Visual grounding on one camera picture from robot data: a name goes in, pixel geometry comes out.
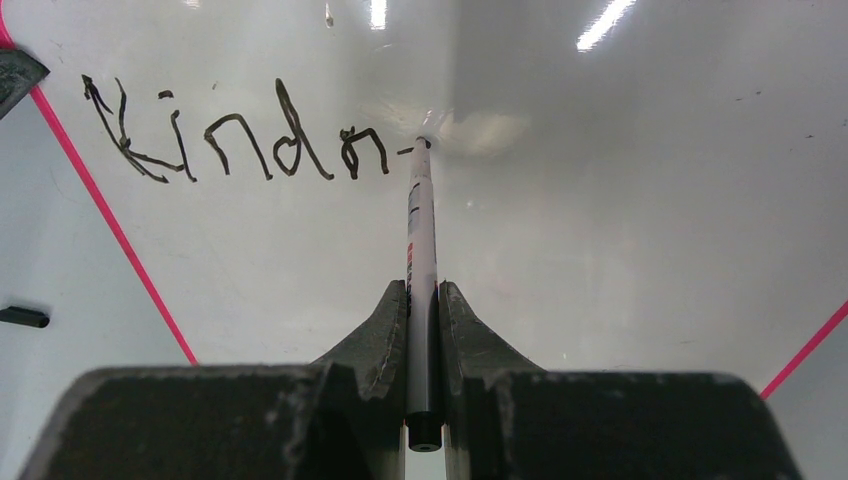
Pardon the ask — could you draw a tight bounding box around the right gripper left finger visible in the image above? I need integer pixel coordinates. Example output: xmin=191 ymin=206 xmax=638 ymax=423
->
xmin=20 ymin=280 xmax=407 ymax=479

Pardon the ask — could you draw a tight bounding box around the white whiteboard marker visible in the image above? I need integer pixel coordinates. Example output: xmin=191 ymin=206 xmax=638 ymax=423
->
xmin=405 ymin=137 xmax=443 ymax=453

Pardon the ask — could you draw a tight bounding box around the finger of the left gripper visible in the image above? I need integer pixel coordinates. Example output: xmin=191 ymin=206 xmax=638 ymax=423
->
xmin=0 ymin=48 xmax=50 ymax=120

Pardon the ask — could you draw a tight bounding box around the black marker cap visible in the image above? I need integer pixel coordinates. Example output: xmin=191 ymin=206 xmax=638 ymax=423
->
xmin=0 ymin=306 xmax=50 ymax=329

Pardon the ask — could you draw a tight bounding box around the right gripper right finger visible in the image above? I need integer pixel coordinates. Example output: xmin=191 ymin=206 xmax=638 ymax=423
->
xmin=439 ymin=281 xmax=801 ymax=479

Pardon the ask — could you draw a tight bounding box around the pink framed whiteboard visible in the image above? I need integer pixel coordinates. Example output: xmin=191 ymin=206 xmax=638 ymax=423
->
xmin=1 ymin=1 xmax=847 ymax=388

